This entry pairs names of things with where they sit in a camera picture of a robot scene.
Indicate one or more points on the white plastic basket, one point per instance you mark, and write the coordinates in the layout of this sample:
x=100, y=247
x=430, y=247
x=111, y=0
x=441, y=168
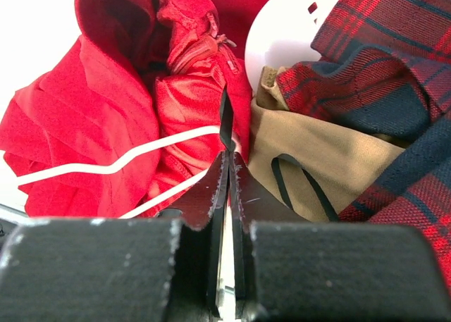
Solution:
x=282, y=33

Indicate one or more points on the pink wire hanger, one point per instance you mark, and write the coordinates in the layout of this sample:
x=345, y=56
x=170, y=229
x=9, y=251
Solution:
x=124, y=160

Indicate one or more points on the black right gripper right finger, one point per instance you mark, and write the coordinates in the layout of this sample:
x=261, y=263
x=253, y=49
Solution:
x=249, y=201

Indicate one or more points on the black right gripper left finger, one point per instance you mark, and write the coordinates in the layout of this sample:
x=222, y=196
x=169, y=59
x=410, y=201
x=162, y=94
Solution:
x=194, y=286

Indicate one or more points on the tan brown skirt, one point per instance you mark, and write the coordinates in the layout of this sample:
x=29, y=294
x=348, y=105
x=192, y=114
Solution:
x=344, y=162

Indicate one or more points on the red black plaid skirt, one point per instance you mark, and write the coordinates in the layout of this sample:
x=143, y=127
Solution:
x=385, y=70

